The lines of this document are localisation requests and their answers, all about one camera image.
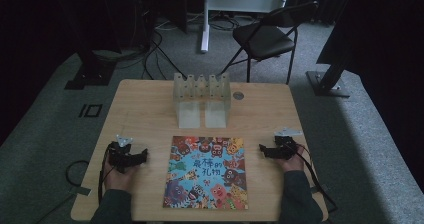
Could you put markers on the white metal stand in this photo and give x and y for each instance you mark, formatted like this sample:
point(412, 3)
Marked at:
point(233, 3)

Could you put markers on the black folding chair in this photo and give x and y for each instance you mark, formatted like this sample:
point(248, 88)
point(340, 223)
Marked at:
point(263, 39)

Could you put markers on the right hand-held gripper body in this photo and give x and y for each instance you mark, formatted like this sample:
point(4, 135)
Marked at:
point(286, 147)

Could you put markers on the grey tape patch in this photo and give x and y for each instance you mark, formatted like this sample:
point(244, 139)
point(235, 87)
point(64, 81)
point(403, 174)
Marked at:
point(80, 190)

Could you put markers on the round metal table grommet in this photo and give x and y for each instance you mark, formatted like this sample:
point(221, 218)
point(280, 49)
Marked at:
point(238, 95)

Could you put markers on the black stand with square base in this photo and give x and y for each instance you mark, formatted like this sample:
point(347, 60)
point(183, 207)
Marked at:
point(91, 72)

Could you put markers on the black slanted stand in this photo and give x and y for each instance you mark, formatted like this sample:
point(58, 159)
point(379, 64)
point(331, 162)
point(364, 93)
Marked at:
point(328, 80)

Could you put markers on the person's right hand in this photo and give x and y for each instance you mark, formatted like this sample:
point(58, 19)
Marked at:
point(293, 164)

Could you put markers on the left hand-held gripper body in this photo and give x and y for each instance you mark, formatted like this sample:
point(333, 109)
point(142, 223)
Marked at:
point(120, 155)

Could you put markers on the colourful picture book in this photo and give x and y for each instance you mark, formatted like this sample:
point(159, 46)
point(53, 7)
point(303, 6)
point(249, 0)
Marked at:
point(206, 174)

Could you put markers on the clear acrylic book rack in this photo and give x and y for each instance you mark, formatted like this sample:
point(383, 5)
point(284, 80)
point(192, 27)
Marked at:
point(201, 90)

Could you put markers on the person's left hand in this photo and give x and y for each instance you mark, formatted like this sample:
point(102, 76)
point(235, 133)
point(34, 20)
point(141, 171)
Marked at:
point(116, 180)

